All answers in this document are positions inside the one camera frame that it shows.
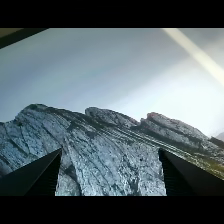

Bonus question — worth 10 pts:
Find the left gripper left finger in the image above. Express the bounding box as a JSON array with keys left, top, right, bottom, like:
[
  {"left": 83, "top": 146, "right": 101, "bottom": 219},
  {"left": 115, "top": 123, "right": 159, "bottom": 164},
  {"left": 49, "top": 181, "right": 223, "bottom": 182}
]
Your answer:
[{"left": 0, "top": 147, "right": 63, "bottom": 197}]

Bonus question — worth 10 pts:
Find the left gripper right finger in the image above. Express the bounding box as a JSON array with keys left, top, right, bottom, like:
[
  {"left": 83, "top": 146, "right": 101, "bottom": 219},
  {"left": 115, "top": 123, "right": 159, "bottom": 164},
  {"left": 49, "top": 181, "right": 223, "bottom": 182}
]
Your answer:
[{"left": 157, "top": 147, "right": 224, "bottom": 197}]

